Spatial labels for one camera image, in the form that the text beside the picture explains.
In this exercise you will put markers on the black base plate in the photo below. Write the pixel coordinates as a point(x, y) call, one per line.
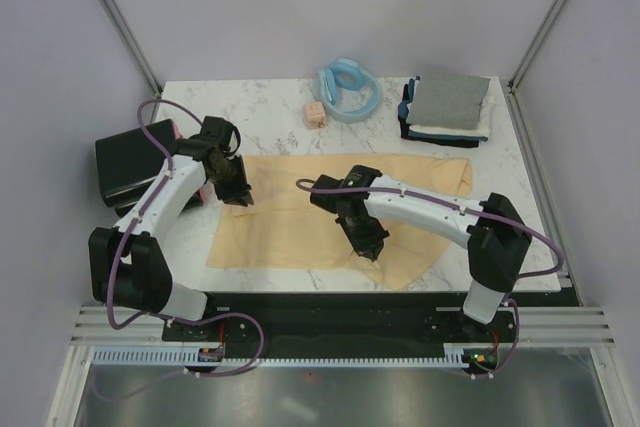
point(243, 305)

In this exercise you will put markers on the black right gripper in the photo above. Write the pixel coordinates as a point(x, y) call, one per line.
point(370, 247)

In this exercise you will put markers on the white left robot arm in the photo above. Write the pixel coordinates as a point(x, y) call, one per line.
point(129, 272)

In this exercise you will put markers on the aluminium frame post left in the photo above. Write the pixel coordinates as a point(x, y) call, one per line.
point(132, 46)

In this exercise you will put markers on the aluminium frame post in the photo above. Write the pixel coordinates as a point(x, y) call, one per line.
point(550, 19)
point(132, 46)

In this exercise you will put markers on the aluminium frame rail front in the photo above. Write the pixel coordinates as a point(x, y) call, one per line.
point(533, 326)

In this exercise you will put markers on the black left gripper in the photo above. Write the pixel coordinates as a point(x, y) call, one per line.
point(239, 194)

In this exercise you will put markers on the white slotted cable duct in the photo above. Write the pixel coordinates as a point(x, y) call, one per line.
point(446, 356)

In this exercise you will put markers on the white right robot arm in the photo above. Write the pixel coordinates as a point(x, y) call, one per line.
point(490, 230)

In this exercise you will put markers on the black pink drawer organizer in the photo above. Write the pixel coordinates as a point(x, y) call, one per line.
point(127, 164)

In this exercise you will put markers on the small pink cube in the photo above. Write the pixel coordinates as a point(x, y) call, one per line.
point(314, 115)

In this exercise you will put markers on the yellow t shirt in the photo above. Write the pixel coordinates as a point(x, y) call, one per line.
point(282, 229)

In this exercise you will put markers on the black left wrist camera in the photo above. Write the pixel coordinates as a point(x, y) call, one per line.
point(217, 129)

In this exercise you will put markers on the aluminium frame post right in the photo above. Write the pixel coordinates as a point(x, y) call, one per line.
point(550, 19)

